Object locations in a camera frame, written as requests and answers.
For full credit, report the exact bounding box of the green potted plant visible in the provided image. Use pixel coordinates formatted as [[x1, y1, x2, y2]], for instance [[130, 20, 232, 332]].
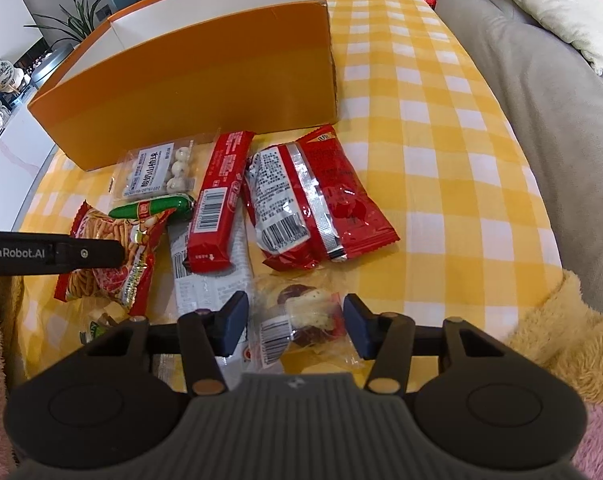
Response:
[[24, 0, 115, 49]]

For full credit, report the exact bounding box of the red packet of stick snacks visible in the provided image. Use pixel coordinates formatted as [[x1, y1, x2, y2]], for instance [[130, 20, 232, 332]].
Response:
[[54, 199, 180, 317]]

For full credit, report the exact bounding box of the grey sofa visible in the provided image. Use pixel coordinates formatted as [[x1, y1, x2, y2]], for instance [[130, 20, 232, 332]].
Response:
[[434, 0, 603, 313]]

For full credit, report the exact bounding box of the green sausage packet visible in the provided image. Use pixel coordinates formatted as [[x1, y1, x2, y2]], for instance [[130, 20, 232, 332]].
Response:
[[108, 193, 197, 221]]

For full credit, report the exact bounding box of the orange cardboard box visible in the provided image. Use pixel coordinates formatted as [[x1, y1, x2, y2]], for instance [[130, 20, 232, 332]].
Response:
[[28, 0, 340, 174]]

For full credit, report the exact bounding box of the clear packet of white balls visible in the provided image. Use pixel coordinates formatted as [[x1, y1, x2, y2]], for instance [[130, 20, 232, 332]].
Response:
[[108, 139, 200, 202]]

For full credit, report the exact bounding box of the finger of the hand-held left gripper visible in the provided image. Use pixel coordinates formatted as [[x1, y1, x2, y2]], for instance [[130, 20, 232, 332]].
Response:
[[46, 236, 126, 275]]

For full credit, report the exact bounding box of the small green snack packet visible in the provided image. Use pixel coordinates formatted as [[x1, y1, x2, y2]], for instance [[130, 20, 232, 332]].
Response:
[[78, 310, 132, 347]]

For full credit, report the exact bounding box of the clear packet of date snack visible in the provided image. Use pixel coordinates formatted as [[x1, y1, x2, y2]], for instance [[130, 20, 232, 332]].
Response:
[[254, 272, 370, 377]]

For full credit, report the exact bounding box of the white cabinet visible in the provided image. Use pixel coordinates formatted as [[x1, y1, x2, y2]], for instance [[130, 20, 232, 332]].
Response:
[[0, 104, 58, 232]]

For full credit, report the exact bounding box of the large red snack packet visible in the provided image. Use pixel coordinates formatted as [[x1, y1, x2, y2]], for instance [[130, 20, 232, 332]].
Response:
[[244, 124, 401, 272]]

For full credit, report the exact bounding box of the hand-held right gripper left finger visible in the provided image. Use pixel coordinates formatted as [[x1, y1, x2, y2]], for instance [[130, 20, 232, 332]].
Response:
[[84, 290, 250, 395]]

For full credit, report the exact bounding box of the long red snack bar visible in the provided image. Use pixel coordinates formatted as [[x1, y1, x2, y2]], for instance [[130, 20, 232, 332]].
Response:
[[187, 130, 257, 274]]

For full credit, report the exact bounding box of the cream cushion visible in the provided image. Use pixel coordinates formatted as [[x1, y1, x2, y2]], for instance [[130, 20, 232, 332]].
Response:
[[465, 0, 603, 81]]

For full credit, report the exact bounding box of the yellow plush blanket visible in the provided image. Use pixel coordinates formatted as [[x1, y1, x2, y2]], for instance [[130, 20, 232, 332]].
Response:
[[503, 269, 603, 407]]

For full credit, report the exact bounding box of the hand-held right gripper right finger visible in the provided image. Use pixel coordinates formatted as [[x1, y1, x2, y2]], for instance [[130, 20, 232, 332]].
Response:
[[342, 293, 508, 394]]

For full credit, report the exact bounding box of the yellow checked tablecloth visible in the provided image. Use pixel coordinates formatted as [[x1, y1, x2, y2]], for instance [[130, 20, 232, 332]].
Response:
[[18, 0, 565, 402]]

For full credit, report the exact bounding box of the long white snack packet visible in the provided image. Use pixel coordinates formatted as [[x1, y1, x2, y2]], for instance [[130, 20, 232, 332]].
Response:
[[167, 209, 263, 377]]

